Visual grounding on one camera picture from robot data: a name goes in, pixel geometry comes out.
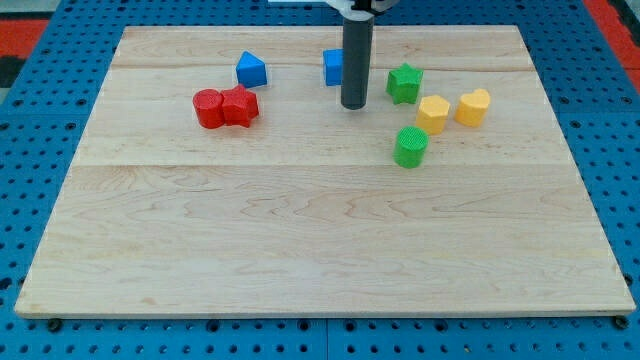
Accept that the yellow hexagon block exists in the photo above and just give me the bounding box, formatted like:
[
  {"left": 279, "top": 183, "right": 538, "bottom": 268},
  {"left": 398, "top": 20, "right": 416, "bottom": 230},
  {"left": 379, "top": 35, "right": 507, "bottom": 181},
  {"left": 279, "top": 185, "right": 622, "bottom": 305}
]
[{"left": 415, "top": 95, "right": 450, "bottom": 135}]

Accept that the blue cube block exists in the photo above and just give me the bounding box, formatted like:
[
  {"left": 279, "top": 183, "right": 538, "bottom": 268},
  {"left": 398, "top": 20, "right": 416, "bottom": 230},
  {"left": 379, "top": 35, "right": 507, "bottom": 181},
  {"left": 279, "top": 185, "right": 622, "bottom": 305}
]
[{"left": 322, "top": 48, "right": 343, "bottom": 86}]

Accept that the red star block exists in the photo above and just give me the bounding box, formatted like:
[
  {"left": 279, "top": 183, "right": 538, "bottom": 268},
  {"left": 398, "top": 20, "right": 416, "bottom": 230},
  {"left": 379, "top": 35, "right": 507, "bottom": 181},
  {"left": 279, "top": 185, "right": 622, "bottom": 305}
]
[{"left": 221, "top": 84, "right": 259, "bottom": 128}]

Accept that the light wooden board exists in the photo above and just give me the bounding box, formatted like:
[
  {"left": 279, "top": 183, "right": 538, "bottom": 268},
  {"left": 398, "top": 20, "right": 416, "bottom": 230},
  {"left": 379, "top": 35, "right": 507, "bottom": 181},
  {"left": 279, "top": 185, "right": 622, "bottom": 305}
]
[{"left": 15, "top": 26, "right": 636, "bottom": 319}]

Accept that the green star block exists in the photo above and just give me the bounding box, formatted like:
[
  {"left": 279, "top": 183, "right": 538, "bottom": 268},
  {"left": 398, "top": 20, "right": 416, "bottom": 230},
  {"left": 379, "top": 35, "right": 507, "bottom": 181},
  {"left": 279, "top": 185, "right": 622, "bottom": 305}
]
[{"left": 386, "top": 63, "right": 423, "bottom": 105}]

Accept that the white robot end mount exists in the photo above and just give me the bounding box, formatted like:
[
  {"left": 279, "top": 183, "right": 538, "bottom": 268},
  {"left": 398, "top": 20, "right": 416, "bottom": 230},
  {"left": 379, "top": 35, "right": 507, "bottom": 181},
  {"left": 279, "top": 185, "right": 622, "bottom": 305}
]
[{"left": 268, "top": 0, "right": 400, "bottom": 20}]

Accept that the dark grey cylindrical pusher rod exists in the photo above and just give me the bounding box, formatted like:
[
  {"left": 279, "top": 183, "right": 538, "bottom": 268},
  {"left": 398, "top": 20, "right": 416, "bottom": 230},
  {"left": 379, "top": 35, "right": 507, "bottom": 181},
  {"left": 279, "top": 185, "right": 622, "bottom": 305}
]
[{"left": 341, "top": 12, "right": 374, "bottom": 110}]

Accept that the red cylinder block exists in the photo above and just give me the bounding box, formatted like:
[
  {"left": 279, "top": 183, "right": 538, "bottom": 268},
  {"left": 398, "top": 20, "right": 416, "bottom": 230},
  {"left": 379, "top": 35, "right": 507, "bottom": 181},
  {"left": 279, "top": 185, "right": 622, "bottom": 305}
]
[{"left": 192, "top": 89, "right": 225, "bottom": 129}]

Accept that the yellow heart block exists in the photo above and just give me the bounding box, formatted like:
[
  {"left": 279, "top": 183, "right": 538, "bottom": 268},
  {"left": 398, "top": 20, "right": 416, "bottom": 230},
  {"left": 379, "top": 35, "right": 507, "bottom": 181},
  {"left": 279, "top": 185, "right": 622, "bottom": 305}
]
[{"left": 454, "top": 88, "right": 491, "bottom": 128}]

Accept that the green cylinder block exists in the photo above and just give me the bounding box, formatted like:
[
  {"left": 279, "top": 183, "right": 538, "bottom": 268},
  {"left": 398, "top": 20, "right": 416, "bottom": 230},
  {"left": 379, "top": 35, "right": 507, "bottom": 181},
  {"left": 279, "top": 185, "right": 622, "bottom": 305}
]
[{"left": 393, "top": 126, "right": 429, "bottom": 168}]

